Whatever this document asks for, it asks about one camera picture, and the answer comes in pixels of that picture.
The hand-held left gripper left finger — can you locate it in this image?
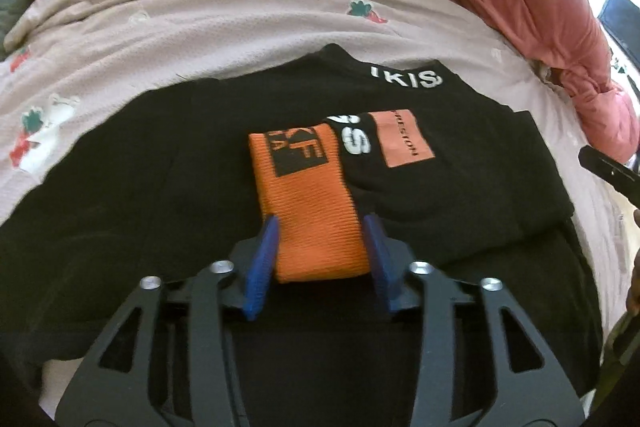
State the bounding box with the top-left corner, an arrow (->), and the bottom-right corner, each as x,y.
55,214 -> 281,427

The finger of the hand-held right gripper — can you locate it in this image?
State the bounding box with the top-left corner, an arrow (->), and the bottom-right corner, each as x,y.
578,146 -> 640,208

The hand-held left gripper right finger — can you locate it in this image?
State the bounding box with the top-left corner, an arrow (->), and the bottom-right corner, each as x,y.
362,213 -> 586,427

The orange sock with black print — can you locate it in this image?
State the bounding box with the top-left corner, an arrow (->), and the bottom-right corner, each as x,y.
248,123 -> 372,285

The black sock with orange patch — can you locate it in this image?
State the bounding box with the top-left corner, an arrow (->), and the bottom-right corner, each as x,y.
324,109 -> 437,230

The black t-shirt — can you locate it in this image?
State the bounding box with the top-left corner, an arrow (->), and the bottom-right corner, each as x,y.
0,42 -> 606,427

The beige printed blanket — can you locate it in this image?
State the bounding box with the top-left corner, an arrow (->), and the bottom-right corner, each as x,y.
0,0 -> 640,413

